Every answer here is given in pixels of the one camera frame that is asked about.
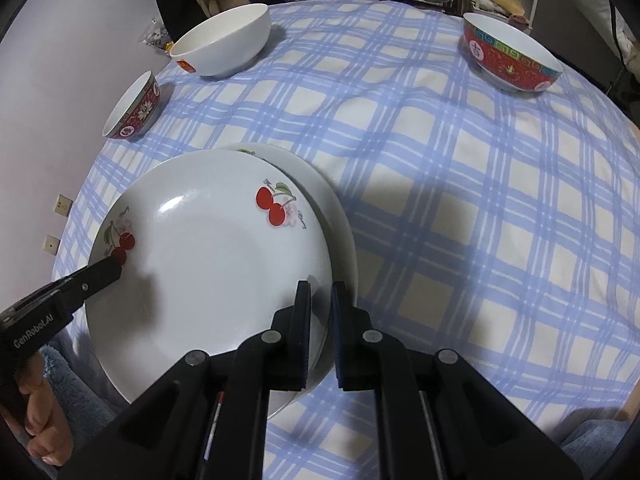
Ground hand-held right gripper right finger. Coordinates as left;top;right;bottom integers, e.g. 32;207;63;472
331;281;584;480

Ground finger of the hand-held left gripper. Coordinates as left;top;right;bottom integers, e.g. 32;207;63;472
50;255;124;312

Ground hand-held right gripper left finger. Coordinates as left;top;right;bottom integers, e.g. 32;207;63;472
59;280;315;480

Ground large cherry print deep plate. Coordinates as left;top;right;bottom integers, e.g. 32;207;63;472
220;141;358;421

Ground small cherry print plate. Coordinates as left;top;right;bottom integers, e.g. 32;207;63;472
84;149;335;406

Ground small red patterned bowl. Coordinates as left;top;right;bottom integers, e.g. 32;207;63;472
102;71;162;141

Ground plain white bowl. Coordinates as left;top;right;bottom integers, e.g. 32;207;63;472
170;3;272;79

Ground large red patterned bowl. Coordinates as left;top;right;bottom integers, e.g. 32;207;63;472
461;11;565;94

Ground person's left hand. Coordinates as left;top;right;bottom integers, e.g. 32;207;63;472
15;370;76;466

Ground person's blue fleece clothing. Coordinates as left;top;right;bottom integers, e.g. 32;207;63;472
37;345;632;480

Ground blue plaid blanket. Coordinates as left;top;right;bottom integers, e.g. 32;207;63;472
50;0;640;480

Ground yellow plastic packets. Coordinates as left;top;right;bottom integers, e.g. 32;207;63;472
140;15;177;54

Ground white padded chair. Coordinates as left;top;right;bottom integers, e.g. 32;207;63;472
570;0;640;57

